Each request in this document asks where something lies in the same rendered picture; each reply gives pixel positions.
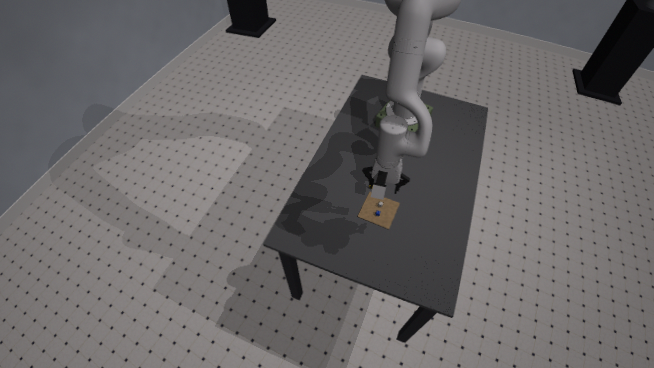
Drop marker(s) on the tan square mat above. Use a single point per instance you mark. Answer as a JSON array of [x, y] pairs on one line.
[[388, 211]]

